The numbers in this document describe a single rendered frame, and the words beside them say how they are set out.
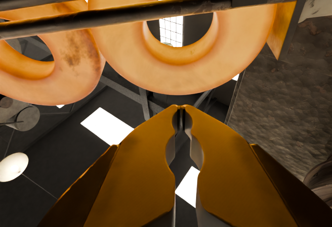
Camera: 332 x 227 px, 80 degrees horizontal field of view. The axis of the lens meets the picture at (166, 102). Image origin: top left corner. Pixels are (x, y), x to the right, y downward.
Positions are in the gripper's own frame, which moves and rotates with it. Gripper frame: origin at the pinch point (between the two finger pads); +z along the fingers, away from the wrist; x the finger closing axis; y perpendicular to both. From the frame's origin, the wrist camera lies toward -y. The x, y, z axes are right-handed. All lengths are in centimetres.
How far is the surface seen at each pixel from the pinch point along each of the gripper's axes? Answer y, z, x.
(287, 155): 40, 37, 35
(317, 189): 31.9, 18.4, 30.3
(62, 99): 4.5, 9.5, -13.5
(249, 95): 21, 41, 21
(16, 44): 40, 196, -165
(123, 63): -0.3, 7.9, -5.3
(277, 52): -1.7, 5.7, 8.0
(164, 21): 111, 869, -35
